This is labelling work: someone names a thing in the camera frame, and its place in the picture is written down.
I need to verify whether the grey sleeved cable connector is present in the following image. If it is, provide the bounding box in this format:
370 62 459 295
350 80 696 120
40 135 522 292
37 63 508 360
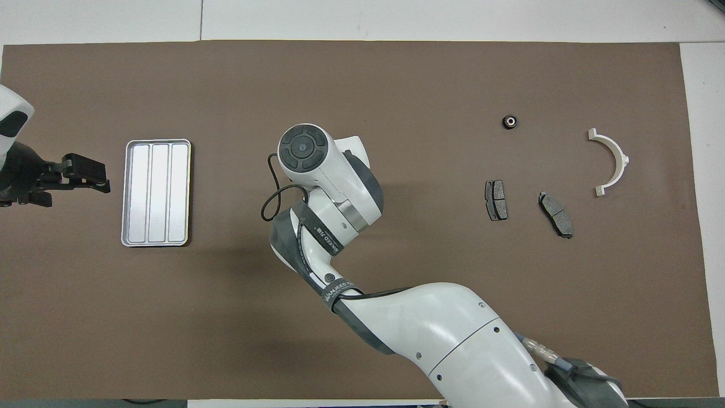
520 333 627 408

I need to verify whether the brown table mat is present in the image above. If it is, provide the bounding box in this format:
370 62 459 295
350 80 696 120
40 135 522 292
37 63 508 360
0 41 706 400

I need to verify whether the curved dark brake pad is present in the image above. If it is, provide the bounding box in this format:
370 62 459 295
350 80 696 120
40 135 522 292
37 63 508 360
538 192 574 239

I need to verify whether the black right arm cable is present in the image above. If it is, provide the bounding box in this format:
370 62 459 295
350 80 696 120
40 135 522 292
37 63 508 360
260 153 414 302

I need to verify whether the silver metal tray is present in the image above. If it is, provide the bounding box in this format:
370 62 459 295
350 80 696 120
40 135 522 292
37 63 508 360
121 139 192 248

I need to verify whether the rectangular dark brake pad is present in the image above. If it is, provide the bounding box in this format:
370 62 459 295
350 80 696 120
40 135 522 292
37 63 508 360
484 180 509 221

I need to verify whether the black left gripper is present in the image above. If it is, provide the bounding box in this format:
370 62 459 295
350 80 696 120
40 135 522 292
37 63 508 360
0 141 112 209

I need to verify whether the white semicircular plastic bracket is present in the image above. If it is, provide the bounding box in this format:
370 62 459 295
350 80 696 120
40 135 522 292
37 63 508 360
587 128 630 197

